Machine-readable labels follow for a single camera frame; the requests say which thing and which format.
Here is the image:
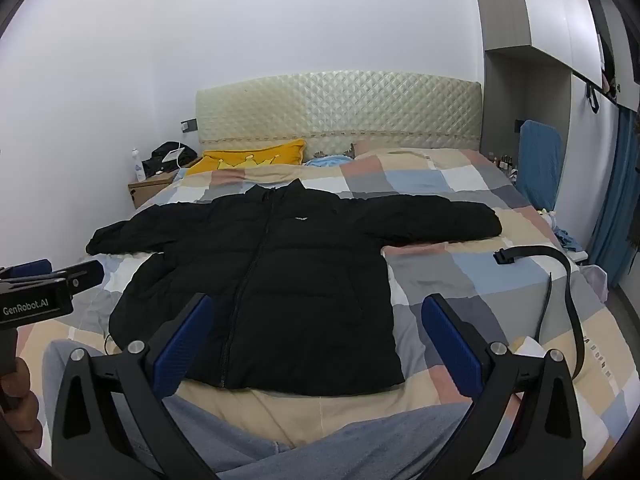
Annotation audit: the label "checkered quilt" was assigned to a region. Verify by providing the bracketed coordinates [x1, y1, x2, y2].
[17, 147, 633, 478]

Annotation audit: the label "white flat item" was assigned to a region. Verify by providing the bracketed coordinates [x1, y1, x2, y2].
[509, 336, 547, 361]

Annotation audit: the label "crumpled blue cloth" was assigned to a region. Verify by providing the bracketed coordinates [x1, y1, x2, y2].
[553, 227, 585, 254]

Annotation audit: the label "blue curtain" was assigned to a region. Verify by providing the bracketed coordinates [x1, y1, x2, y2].
[590, 107, 640, 288]

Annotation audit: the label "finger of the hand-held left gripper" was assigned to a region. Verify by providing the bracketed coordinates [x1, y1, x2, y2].
[50, 260, 106, 292]
[0, 258, 54, 282]

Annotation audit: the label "blue hanging towel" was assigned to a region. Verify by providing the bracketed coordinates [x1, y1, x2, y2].
[519, 120, 562, 211]

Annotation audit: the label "yellow pillow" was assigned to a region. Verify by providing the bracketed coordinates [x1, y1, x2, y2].
[186, 138, 307, 176]

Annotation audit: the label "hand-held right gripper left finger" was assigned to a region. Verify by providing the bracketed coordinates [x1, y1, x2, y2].
[50, 292, 221, 480]

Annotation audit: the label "person's left hand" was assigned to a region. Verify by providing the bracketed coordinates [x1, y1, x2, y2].
[0, 357, 42, 436]

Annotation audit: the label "black bag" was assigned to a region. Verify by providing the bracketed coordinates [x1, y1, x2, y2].
[142, 141, 198, 177]

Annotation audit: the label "light blue cloth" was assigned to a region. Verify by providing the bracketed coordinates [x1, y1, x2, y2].
[304, 155, 353, 168]

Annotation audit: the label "black belt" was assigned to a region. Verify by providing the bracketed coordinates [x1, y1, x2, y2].
[492, 245, 587, 378]

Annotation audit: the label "pink pillow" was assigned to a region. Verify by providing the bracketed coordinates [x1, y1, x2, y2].
[350, 141, 431, 158]

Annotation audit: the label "wooden nightstand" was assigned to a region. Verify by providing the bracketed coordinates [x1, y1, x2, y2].
[128, 167, 188, 210]

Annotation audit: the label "grey and white wardrobe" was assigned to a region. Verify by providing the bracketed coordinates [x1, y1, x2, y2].
[470, 0, 640, 111]

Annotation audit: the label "black puffer jacket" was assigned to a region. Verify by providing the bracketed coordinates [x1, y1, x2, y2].
[85, 178, 503, 397]

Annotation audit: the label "cream quilted headboard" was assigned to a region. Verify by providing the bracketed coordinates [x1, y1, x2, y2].
[195, 71, 483, 157]

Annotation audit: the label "person's grey trousers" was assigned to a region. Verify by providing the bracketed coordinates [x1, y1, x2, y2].
[42, 339, 526, 480]

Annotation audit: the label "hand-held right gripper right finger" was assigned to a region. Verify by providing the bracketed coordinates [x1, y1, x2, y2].
[421, 293, 587, 480]

